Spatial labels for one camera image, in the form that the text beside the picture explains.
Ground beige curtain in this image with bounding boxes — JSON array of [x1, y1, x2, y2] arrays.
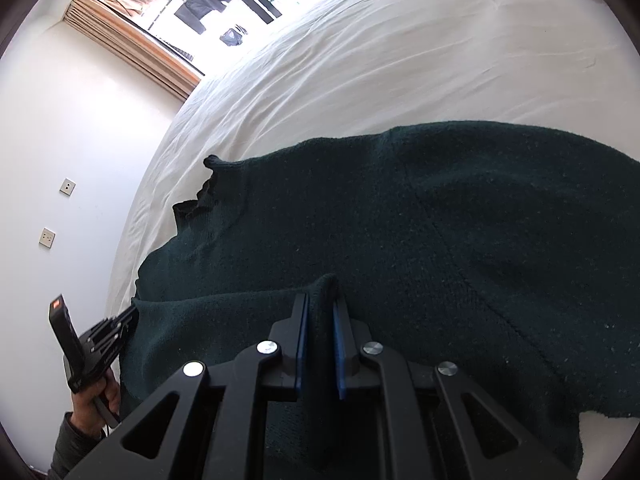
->
[[64, 0, 203, 101]]

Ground person's left forearm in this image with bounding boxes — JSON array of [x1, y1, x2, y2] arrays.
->
[[46, 411, 108, 480]]

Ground dark green sweater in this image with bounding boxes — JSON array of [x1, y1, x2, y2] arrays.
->
[[119, 120, 640, 480]]

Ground hanging dark pants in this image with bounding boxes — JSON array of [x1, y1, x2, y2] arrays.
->
[[174, 0, 228, 32]]

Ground person's left hand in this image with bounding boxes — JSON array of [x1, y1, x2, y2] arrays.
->
[[71, 373, 122, 442]]

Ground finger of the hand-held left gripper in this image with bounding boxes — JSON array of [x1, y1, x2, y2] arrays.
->
[[96, 315, 139, 367], [89, 304, 140, 346]]

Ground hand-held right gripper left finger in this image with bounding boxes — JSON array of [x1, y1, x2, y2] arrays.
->
[[65, 293, 309, 480]]

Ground window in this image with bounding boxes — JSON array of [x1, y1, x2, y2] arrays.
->
[[90, 0, 401, 77]]

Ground bed with white sheet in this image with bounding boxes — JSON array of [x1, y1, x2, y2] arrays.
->
[[104, 0, 640, 480]]

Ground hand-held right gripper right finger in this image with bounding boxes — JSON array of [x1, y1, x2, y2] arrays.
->
[[332, 299, 582, 480]]

